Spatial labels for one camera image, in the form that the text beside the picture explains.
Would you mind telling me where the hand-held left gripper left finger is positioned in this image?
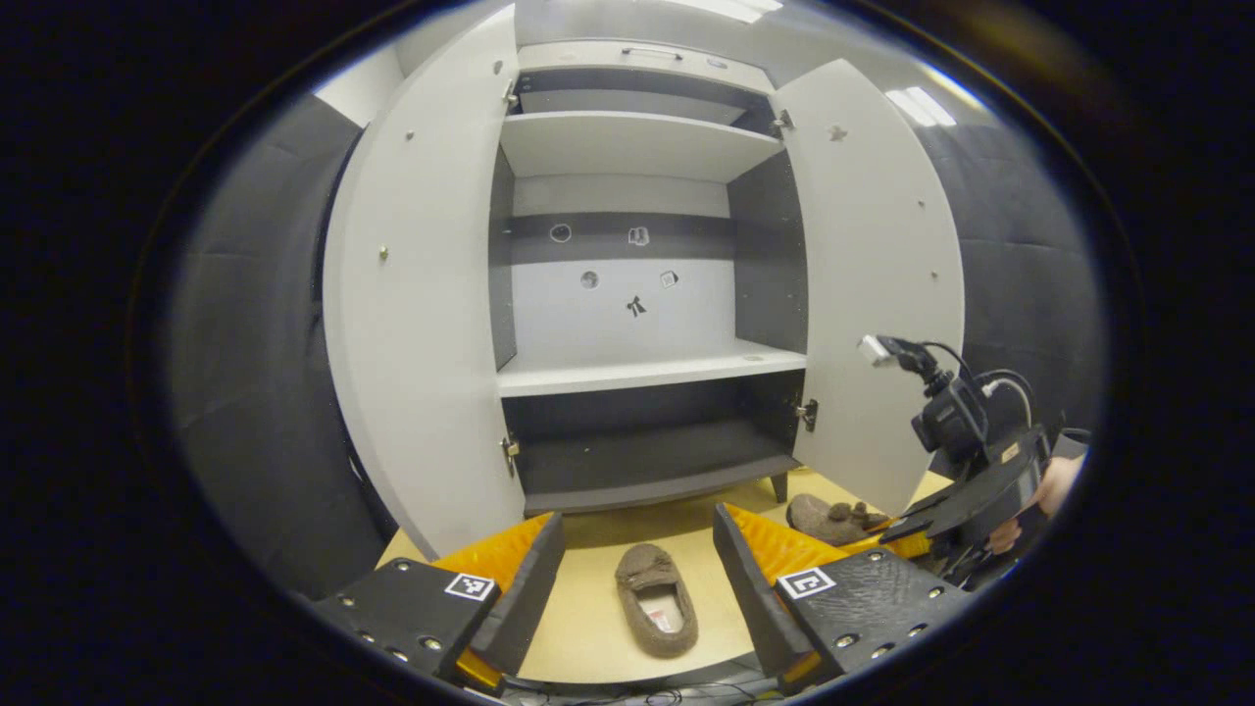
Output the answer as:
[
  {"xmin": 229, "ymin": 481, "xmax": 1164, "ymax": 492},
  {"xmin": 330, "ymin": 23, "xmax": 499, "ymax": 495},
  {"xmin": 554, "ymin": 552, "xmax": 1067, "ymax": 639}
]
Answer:
[{"xmin": 312, "ymin": 510, "xmax": 569, "ymax": 689}]

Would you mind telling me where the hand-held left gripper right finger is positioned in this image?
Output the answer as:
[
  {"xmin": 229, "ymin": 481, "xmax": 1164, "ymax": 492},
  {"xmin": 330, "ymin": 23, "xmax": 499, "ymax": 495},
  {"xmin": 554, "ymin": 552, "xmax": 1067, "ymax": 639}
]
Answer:
[{"xmin": 712, "ymin": 502, "xmax": 981, "ymax": 693}]

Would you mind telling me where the brown suede shoe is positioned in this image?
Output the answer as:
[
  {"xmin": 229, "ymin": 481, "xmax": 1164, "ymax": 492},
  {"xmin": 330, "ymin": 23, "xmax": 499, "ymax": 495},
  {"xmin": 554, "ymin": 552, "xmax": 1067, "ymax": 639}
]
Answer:
[
  {"xmin": 785, "ymin": 492, "xmax": 891, "ymax": 548},
  {"xmin": 615, "ymin": 543, "xmax": 700, "ymax": 659}
]

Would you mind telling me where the white shoe cabinet door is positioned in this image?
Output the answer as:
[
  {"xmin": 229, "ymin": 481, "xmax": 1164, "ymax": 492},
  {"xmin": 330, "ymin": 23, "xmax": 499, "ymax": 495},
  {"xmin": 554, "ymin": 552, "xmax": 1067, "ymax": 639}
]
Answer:
[
  {"xmin": 770, "ymin": 58, "xmax": 968, "ymax": 519},
  {"xmin": 323, "ymin": 5, "xmax": 528, "ymax": 562}
]

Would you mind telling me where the white shoe cabinet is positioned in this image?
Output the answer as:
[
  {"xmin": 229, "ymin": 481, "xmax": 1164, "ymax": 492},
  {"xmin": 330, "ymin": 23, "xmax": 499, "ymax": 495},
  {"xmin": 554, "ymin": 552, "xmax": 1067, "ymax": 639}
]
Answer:
[{"xmin": 487, "ymin": 39, "xmax": 817, "ymax": 519}]

